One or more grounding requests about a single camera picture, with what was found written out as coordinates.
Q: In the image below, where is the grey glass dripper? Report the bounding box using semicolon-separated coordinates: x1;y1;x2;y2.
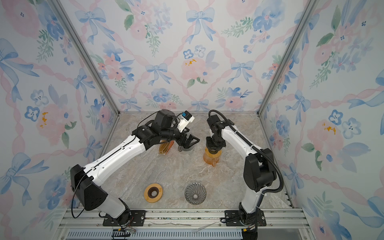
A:
185;183;207;205

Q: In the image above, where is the wooden dripper ring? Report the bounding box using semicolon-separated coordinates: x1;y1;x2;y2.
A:
143;182;164;204

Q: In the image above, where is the left corner aluminium post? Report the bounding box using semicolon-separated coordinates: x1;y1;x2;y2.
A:
48;1;120;116

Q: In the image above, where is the right corner aluminium post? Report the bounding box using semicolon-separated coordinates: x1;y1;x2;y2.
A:
257;0;318;117

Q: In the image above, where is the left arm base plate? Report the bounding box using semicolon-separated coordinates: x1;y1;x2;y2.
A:
103;210;147;227

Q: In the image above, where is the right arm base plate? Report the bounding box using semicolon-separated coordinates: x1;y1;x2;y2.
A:
221;210;267;227

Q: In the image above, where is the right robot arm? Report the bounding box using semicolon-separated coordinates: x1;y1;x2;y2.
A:
205;111;284;226

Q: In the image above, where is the coffee filter pack orange clip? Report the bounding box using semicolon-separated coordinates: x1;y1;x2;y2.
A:
159;140;174;155

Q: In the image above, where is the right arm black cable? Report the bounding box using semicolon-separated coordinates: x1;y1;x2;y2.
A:
208;109;285;238

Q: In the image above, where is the grey glass carafe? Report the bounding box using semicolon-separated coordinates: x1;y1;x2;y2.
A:
178;146;194;152

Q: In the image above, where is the orange glass carafe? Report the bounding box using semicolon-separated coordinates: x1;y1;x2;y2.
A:
203;148;222;167

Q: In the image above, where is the corner aluminium post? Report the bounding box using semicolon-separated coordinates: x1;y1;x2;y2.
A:
48;1;120;116
257;0;318;117

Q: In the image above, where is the aluminium front rail frame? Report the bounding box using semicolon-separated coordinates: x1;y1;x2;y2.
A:
53;208;315;240

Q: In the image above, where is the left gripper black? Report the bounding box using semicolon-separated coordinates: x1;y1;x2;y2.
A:
161;124;201;149

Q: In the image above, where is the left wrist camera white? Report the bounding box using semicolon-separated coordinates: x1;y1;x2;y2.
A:
177;111;195;133

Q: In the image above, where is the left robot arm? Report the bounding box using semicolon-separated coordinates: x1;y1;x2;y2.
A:
70;109;200;225

